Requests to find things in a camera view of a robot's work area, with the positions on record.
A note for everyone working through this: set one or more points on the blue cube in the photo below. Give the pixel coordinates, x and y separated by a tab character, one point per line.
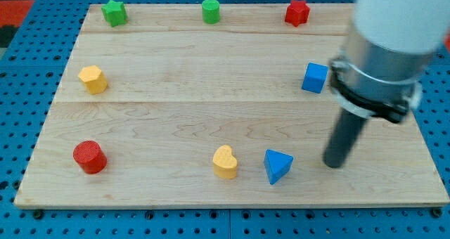
315	77

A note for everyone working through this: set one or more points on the green cylinder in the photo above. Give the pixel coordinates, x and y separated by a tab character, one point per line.
210	11

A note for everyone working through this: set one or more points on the red cylinder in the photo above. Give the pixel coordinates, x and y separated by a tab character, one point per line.
90	157

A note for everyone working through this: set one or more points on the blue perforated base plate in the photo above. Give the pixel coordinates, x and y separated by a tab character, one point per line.
30	72

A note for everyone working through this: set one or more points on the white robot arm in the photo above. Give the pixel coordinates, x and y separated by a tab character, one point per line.
389	45

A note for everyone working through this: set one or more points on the yellow hexagon block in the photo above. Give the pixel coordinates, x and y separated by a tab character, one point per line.
93	79

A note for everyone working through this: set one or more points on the green star block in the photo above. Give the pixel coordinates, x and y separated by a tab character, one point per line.
114	13

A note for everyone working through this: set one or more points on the wooden board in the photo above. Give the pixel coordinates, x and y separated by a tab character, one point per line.
178	89

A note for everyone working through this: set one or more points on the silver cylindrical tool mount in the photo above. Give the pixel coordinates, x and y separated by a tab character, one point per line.
369	80

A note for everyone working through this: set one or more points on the blue triangular prism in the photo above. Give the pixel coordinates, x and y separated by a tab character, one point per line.
276	165

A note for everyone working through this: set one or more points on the yellow heart block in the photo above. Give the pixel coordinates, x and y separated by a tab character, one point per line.
224	163

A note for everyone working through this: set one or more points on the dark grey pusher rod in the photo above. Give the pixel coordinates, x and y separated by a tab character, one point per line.
345	134

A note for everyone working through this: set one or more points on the red star block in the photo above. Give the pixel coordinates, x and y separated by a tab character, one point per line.
297	13

